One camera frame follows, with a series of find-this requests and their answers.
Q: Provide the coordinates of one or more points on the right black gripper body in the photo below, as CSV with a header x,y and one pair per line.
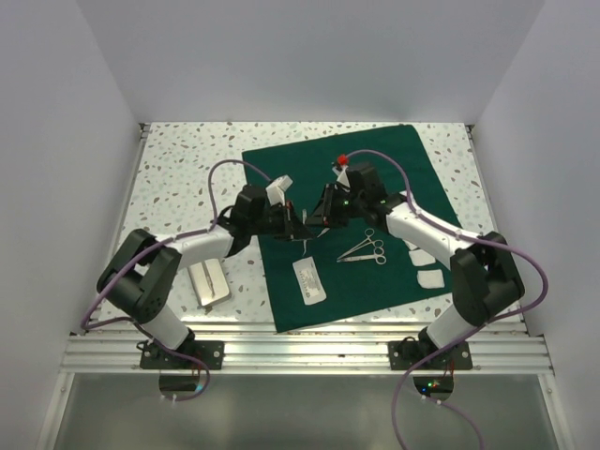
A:
x,y
357,202

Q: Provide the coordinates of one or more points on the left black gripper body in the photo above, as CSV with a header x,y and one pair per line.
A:
x,y
262,224

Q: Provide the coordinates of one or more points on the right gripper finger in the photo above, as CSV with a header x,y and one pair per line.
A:
x,y
339,213
322,211

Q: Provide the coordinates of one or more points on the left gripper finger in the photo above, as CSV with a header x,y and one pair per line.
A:
x,y
294,228
280,225

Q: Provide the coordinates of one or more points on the steel tweezers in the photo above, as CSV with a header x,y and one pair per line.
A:
x,y
317,236

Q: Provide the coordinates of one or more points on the steel hemostat forceps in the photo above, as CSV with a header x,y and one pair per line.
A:
x,y
368,241

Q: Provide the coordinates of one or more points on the steel surgical scissors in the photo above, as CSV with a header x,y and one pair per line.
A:
x,y
377,255

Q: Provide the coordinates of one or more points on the green surgical cloth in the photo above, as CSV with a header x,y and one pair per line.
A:
x,y
359,288

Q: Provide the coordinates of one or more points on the white suture packet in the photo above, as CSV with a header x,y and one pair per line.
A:
x,y
309,282

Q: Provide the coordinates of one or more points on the small steel forceps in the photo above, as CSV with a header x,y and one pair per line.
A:
x,y
209,280

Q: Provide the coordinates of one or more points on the steel instrument tray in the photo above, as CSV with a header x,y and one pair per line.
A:
x,y
222,288

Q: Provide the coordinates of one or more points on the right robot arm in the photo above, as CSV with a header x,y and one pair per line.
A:
x,y
485,278

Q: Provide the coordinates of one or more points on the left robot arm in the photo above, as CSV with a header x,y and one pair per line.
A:
x,y
140,275

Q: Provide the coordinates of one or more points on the white gauze pad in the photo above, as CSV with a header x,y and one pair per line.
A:
x,y
430,279
420,258
410,245

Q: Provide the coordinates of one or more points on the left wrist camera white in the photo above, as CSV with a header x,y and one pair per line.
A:
x,y
276,190

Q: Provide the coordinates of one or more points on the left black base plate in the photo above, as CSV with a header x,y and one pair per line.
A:
x,y
191,354

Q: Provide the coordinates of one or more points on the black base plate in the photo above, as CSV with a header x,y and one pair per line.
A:
x,y
406,353
191,354

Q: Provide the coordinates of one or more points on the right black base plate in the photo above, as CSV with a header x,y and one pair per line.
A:
x,y
406,353

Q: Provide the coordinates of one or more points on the aluminium rail frame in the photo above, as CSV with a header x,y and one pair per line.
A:
x,y
168,195

